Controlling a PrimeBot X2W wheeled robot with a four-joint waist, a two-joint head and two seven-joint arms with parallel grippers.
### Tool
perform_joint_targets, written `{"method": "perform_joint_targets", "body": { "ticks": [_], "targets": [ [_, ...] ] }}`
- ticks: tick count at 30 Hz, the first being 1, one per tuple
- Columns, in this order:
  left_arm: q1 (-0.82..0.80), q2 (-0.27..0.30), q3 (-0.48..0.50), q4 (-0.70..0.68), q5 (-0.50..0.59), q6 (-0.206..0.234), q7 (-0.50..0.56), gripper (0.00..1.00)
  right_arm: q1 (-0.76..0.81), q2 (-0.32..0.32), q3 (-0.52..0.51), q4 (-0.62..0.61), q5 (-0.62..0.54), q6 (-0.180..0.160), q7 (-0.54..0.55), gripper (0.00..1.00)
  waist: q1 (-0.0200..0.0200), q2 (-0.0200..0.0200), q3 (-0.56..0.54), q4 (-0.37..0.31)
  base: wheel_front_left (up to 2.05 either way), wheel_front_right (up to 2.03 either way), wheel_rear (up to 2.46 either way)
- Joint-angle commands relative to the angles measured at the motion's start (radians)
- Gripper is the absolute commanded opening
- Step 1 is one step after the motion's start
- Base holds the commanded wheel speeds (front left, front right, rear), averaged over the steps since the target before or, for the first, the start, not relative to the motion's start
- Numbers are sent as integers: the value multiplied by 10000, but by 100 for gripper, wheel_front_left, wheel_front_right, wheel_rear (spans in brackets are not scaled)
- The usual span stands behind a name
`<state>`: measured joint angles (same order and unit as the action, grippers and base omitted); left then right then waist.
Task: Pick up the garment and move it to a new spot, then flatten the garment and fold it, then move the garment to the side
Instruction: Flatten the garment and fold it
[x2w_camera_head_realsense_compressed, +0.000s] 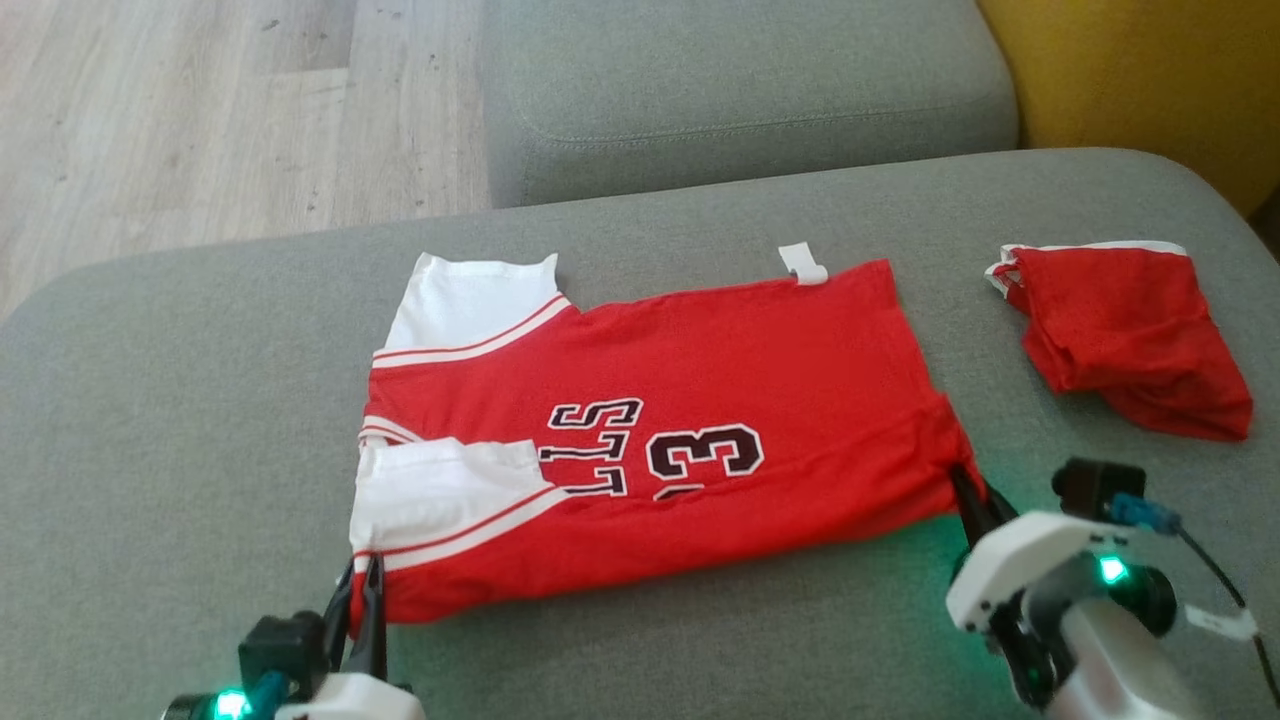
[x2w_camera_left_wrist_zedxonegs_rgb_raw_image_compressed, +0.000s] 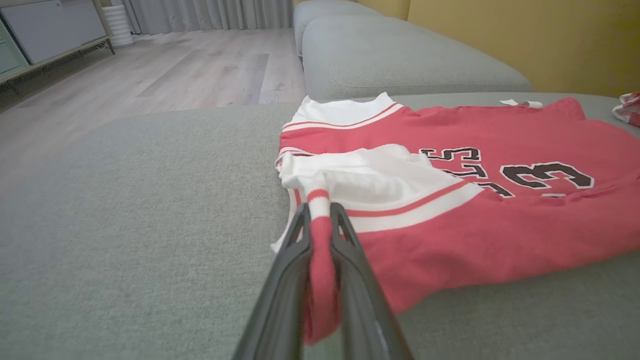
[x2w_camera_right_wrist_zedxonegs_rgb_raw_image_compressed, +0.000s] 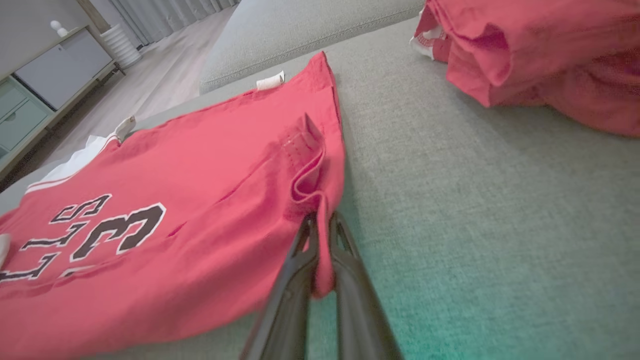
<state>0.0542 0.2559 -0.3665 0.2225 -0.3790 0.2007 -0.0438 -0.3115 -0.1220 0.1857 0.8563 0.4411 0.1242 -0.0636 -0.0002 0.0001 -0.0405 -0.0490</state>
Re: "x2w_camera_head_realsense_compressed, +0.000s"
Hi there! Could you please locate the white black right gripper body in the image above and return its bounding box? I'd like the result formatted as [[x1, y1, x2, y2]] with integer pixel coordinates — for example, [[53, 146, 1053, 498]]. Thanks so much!
[[945, 510, 1179, 712]]

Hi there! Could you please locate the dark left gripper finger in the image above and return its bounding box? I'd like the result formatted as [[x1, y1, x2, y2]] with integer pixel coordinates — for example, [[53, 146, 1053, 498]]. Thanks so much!
[[350, 553, 389, 682], [325, 557, 357, 667]]

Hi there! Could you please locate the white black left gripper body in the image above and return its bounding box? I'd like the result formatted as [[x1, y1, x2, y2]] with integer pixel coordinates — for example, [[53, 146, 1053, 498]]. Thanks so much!
[[165, 672, 426, 720]]

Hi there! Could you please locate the red shorts white trim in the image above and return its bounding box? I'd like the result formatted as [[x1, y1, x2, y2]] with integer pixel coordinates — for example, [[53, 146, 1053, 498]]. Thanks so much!
[[985, 240, 1254, 443]]

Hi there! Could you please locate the red white basketball jersey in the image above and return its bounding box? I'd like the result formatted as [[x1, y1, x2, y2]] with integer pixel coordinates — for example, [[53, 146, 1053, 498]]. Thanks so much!
[[348, 243, 986, 626]]

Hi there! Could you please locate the wide grey sofa seat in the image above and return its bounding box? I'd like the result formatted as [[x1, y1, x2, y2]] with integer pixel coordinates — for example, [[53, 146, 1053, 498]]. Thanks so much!
[[0, 148, 1280, 720]]

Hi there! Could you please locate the yellow sofa back cushion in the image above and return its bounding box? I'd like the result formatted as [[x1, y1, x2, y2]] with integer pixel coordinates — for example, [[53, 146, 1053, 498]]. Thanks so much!
[[975, 0, 1280, 216]]

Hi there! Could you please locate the grey sofa seat cushion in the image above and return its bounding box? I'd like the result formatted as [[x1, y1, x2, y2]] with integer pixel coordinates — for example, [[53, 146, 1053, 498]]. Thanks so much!
[[480, 0, 1021, 209]]

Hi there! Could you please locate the black cable teal plug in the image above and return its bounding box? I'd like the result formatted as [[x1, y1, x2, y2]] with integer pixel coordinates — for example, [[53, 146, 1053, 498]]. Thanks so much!
[[245, 670, 291, 717], [1110, 493, 1280, 706]]

